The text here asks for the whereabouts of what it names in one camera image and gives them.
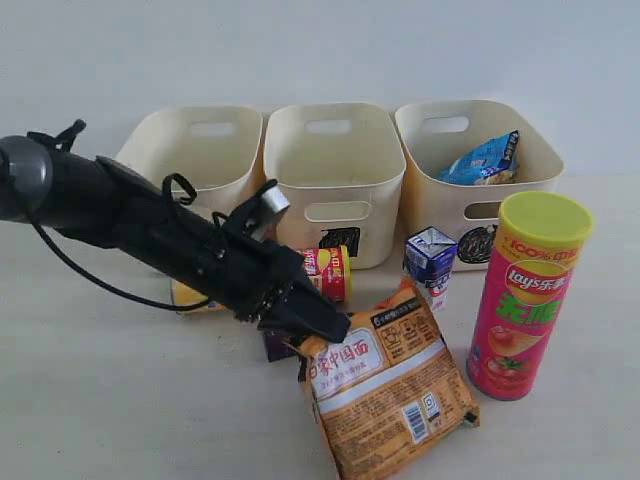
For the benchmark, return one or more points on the orange instant noodle bag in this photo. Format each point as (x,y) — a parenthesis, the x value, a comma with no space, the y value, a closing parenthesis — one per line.
(387,393)

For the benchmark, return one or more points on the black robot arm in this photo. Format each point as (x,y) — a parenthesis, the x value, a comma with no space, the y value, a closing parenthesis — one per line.
(100,202)

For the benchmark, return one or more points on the pink Lays chips can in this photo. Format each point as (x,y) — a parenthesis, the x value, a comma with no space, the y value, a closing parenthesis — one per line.
(539,240)

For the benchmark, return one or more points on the blue instant noodle bag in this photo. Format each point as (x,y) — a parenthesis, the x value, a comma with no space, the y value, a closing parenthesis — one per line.
(492,163)

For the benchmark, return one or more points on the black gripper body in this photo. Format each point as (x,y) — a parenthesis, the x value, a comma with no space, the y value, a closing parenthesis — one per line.
(240,273)

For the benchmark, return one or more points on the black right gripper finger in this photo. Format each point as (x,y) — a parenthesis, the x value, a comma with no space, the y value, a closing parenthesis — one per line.
(265,325)

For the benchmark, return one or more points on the yellow Lays chips can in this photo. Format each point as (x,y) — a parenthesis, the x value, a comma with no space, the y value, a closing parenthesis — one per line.
(328,269)

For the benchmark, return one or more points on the middle cream plastic bin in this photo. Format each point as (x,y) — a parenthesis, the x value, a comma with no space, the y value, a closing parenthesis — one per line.
(341,166)

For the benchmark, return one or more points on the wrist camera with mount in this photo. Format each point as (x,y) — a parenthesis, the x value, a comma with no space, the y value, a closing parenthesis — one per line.
(259,216)

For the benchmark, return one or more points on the left cream plastic bin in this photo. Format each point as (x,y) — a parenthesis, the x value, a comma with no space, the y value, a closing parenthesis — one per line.
(218,149)

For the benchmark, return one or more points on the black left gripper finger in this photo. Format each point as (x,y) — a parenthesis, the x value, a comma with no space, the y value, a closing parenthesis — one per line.
(300,310)

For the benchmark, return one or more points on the cream plastic bin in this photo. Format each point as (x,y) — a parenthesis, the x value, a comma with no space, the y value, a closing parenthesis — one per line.
(341,166)
(218,149)
(434,135)

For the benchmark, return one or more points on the right cream plastic bin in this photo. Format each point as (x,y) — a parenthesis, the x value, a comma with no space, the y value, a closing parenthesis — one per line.
(434,135)

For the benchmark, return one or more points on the purple small carton box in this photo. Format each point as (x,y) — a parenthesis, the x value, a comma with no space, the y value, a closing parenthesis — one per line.
(277,350)

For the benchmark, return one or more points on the blue white milk carton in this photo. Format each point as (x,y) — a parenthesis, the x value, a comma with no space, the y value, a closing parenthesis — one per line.
(428,259)

